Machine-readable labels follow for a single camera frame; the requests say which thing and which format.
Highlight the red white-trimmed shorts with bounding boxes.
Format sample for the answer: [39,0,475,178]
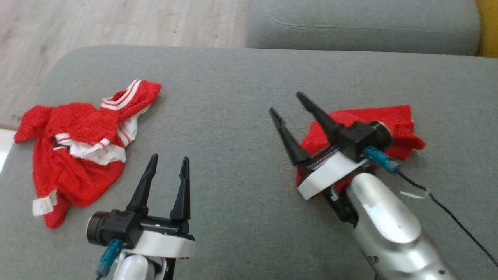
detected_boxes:
[296,105,426,187]

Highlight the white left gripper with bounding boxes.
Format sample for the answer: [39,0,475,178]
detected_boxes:
[126,154,196,259]

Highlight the teal right camera connector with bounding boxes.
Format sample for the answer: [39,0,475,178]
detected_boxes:
[364,147,401,174]

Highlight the teal camera connector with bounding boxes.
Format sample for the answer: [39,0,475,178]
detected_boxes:
[364,147,401,174]
[96,239,123,277]

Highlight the large grey sofa seat cushion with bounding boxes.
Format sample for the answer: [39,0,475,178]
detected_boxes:
[246,0,481,56]

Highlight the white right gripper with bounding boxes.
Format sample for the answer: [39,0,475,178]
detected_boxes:
[269,92,367,201]

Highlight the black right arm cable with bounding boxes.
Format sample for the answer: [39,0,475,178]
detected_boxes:
[397,171,498,269]

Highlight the red white basketball jersey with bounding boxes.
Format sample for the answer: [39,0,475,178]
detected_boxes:
[14,80,162,229]

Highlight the white right cable tag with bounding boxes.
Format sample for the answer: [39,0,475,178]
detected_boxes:
[400,189,430,200]

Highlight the large yellow sofa back cushion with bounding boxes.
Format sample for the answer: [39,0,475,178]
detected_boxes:
[477,0,498,59]

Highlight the teal left camera connector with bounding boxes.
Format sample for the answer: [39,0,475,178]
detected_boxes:
[96,239,123,277]

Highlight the white rug with brown edge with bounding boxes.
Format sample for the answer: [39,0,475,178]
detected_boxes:
[0,125,18,173]

